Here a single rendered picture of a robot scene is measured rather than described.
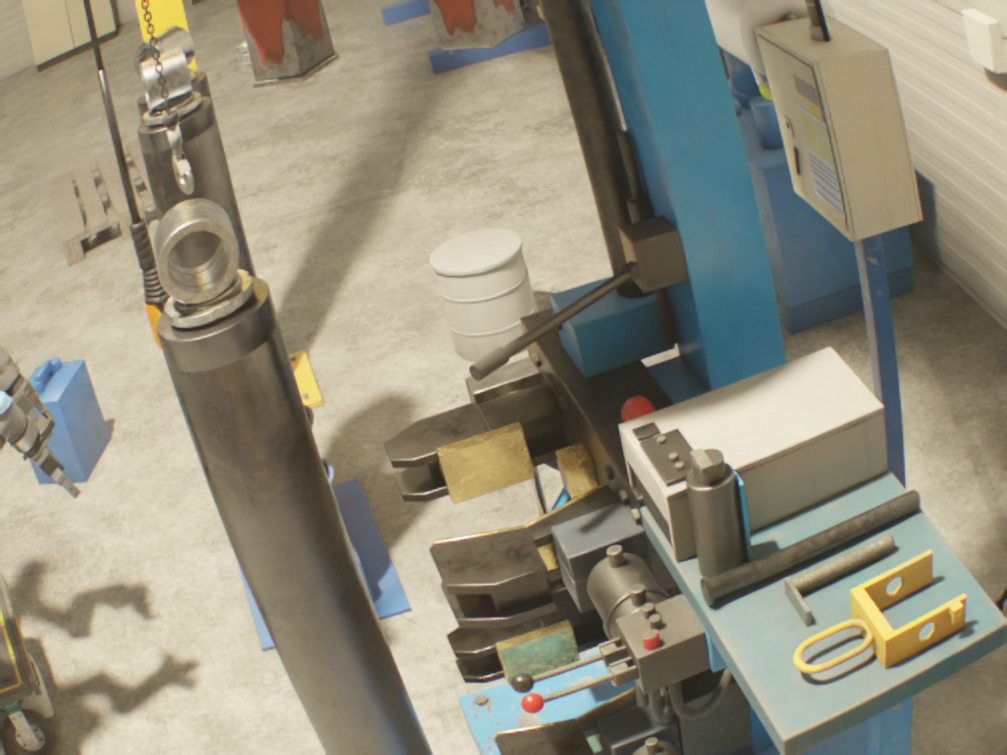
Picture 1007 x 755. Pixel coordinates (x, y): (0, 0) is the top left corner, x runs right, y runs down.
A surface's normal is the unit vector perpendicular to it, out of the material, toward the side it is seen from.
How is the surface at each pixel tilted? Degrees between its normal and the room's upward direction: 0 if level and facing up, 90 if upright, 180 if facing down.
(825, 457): 90
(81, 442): 90
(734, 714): 90
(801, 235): 90
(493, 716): 0
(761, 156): 0
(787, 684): 0
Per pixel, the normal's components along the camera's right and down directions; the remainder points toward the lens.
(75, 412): 0.96, -0.10
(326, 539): 0.78, 0.13
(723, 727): 0.24, 0.42
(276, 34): -0.46, 0.52
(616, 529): -0.22, -0.85
